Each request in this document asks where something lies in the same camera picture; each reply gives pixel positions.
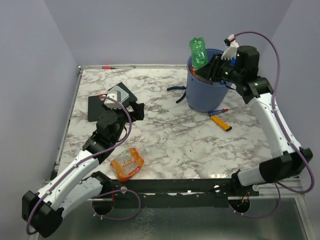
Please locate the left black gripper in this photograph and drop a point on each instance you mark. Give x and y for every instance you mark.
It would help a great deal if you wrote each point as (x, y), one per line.
(138, 113)

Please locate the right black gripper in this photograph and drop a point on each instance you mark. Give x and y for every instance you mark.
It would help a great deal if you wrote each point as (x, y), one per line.
(210, 71)

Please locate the green bear shaped bottle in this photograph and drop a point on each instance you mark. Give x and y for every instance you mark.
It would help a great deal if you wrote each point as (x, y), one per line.
(199, 55)

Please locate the blue plastic bin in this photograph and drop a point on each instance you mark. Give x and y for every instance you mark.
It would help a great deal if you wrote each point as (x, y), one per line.
(203, 97)

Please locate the crushed orange label bottle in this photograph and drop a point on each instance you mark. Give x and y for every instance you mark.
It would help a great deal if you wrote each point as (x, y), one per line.
(128, 163)

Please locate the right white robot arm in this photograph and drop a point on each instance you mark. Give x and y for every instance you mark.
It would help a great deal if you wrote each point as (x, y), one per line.
(288, 156)

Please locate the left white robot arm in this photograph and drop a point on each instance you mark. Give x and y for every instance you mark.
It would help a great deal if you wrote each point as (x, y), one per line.
(45, 209)

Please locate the black flat box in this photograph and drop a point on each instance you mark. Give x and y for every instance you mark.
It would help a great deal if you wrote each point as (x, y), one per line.
(132, 97)

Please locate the white grey router box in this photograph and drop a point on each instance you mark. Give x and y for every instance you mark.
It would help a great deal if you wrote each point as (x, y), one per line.
(121, 91)

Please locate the black foam block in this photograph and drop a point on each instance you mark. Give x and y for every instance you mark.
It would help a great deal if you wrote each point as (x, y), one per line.
(95, 108)

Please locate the red marker pen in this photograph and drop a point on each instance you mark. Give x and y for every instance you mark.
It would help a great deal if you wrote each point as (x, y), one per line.
(108, 68)

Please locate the orange utility knife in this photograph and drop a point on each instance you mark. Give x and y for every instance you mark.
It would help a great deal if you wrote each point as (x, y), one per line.
(220, 123)

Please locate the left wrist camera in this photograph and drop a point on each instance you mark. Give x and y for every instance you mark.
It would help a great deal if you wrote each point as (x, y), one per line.
(112, 100)

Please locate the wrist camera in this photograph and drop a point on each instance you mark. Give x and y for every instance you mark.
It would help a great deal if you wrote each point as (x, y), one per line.
(112, 100)
(231, 47)

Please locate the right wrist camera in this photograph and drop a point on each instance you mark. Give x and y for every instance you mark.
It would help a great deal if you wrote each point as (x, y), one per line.
(231, 47)

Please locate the blue handled screwdriver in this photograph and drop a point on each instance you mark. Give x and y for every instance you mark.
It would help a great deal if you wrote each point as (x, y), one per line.
(217, 112)

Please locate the black mounting rail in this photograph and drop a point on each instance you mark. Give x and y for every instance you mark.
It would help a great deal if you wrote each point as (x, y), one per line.
(168, 193)

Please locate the aluminium frame rail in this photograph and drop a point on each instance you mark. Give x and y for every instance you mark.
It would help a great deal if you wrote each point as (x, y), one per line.
(269, 190)

